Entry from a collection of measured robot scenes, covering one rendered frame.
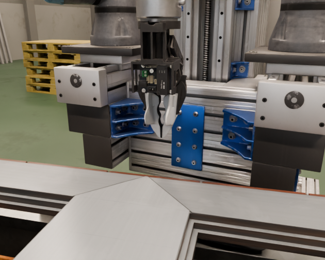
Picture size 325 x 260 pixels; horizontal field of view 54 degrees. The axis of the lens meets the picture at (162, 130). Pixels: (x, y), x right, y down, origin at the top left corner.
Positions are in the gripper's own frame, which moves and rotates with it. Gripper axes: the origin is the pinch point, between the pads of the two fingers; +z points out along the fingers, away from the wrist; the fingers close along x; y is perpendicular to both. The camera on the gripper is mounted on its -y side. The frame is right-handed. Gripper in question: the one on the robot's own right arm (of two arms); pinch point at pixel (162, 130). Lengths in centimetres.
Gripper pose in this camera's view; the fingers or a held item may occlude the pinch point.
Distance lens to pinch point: 61.3
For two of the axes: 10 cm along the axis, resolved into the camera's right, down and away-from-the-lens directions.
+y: -2.3, 3.1, -9.2
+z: 0.0, 9.5, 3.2
